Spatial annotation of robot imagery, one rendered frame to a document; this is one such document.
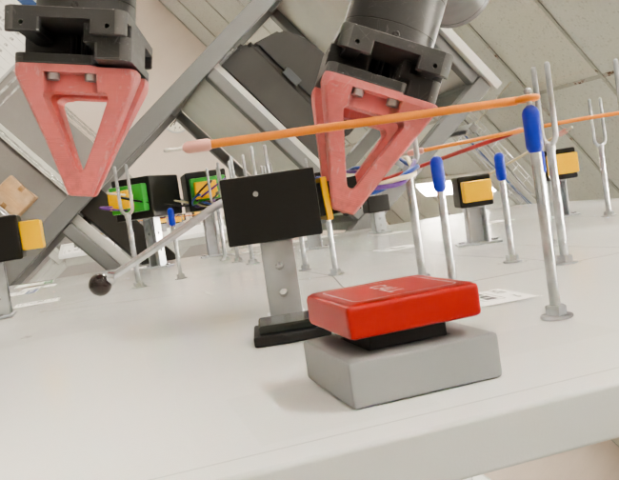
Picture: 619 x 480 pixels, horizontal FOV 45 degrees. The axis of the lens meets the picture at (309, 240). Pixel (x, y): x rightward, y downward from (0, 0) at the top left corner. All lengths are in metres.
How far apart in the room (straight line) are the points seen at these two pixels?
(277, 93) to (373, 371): 1.34
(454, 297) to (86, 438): 0.14
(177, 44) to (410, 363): 8.01
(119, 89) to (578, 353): 0.28
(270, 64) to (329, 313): 1.34
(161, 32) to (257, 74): 6.68
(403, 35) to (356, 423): 0.27
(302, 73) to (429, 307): 1.36
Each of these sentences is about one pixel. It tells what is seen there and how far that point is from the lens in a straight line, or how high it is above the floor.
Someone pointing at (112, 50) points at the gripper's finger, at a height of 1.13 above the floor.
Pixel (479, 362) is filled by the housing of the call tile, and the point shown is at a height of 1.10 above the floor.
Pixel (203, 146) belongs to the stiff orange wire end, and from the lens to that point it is 0.34.
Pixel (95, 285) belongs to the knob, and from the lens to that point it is 0.46.
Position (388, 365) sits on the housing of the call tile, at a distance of 0.25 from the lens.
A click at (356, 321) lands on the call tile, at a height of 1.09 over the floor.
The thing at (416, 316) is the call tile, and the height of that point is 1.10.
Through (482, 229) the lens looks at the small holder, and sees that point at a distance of 0.81.
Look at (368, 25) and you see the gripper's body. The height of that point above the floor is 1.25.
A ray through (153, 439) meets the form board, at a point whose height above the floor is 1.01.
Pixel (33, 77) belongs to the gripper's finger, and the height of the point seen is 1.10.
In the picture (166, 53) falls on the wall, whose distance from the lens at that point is 8.19.
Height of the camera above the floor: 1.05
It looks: 10 degrees up
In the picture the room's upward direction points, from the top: 40 degrees clockwise
